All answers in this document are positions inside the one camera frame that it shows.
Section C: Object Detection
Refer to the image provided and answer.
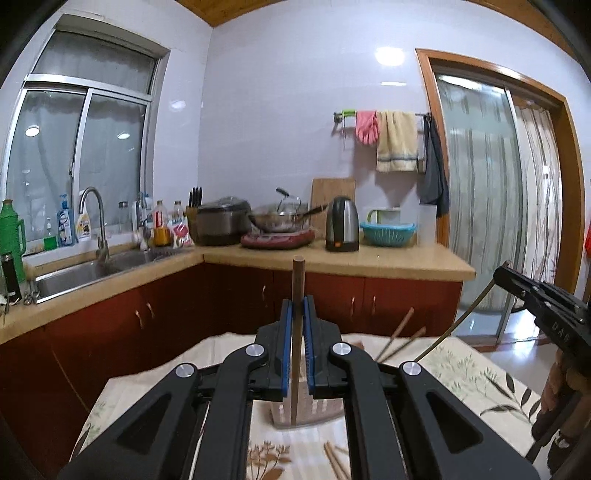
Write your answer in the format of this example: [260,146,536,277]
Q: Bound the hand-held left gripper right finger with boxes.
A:
[302,296,541,480]

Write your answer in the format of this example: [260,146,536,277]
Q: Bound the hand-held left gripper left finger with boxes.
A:
[58,298,294,480]

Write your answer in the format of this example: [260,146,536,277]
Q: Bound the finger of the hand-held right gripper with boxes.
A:
[492,261,548,309]

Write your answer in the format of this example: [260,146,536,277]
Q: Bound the pink perforated utensil holder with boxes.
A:
[267,353,346,429]

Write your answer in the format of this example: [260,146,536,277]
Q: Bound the brown wooden chopstick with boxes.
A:
[413,276,498,363]
[291,257,306,426]
[381,327,427,362]
[376,307,415,361]

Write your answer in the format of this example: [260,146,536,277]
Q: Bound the pile of wooden chopsticks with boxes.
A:
[322,440,354,480]

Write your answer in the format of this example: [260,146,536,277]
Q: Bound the person's right hand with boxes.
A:
[538,346,584,445]

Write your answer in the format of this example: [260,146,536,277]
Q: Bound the translucent white plastic container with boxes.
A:
[417,205,438,246]

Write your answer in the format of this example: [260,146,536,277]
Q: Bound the wooden framed sliding glass door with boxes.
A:
[415,48,588,344]

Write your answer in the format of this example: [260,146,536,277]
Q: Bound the red induction cooker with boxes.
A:
[239,229,316,250]

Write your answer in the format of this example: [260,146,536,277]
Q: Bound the floral printed tablecloth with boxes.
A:
[69,331,542,480]

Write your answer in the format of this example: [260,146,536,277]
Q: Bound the beige kitchen countertop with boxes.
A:
[0,240,477,344]

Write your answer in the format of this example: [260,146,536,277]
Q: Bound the steel wok with lid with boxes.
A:
[249,186,330,233]

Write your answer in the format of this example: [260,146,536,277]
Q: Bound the grey hanging cloth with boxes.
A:
[417,115,450,219]

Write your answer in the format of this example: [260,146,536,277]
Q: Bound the black steel electric kettle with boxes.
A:
[325,196,361,253]

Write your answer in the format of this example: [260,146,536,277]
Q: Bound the red kitchen cabinets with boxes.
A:
[0,263,465,480]

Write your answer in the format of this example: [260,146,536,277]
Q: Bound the teal plastic basket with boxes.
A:
[359,221,417,247]

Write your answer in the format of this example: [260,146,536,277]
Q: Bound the dark rice cooker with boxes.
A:
[196,196,253,247]

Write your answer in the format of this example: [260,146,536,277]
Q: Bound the pink snack bag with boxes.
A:
[167,215,195,249]

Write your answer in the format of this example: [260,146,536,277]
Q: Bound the wooden cutting board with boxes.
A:
[310,177,356,232]

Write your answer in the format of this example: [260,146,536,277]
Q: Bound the knife block with black knives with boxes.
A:
[185,185,204,241]

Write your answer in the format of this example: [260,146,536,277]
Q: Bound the orange cooking oil bottle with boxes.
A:
[152,200,172,248]

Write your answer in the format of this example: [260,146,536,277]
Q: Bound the beige towel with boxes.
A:
[376,109,420,173]

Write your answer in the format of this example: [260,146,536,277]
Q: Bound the small white water tap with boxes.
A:
[133,192,153,251]

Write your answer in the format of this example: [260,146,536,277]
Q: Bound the pink rubber glove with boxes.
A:
[354,110,380,147]

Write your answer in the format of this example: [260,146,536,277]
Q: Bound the stainless steel sink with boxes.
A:
[24,246,195,304]

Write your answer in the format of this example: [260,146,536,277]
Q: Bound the tall steel kitchen faucet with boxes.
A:
[78,186,111,264]

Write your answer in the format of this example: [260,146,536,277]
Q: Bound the white spray bottle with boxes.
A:
[75,202,93,243]

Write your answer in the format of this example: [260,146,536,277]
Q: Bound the blue detergent bottle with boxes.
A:
[56,192,75,247]

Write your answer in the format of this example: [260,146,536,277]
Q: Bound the aluminium framed window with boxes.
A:
[0,27,171,243]

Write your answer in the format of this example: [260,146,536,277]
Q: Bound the black bottle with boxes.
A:
[0,252,23,304]

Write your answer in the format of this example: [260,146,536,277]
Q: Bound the green thermos flask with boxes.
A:
[0,199,27,283]

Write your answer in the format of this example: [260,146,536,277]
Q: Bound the green handled white mug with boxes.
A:
[366,207,403,226]

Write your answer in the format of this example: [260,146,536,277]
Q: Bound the wall towel rack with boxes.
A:
[332,109,433,140]

